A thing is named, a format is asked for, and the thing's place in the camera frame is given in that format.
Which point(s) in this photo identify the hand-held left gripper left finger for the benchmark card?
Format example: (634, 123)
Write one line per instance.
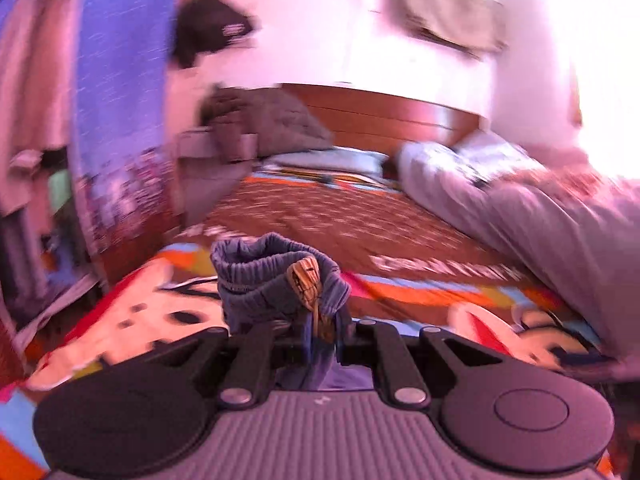
(290, 351)

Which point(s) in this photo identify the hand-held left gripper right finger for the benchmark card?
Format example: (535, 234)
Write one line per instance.
(357, 351)

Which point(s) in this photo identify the blue car print pants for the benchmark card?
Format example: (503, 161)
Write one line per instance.
(260, 285)

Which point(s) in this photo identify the colourful printed bed sheet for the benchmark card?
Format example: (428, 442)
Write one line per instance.
(320, 215)

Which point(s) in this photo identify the light blue pillow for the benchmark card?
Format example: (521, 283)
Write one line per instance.
(325, 160)

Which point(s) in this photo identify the white nightstand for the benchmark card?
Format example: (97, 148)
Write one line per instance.
(210, 170)

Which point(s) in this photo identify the lilac duvet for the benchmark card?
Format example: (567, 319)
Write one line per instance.
(540, 240)

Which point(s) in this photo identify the dark quilted jacket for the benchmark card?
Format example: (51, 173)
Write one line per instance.
(265, 115)

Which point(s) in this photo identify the wooden headboard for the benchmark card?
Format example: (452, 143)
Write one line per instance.
(390, 115)

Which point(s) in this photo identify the white pillow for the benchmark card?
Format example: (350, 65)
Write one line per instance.
(492, 152)

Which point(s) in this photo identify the floral blanket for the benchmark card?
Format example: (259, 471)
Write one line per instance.
(575, 182)

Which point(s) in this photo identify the black hanging bag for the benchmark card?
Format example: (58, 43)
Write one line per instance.
(210, 22)

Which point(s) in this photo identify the beige hanging cloth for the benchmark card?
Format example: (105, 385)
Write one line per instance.
(450, 15)

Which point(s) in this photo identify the pink fleece coat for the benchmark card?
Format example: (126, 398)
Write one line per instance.
(30, 85)

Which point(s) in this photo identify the framed wall picture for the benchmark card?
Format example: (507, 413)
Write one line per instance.
(577, 100)

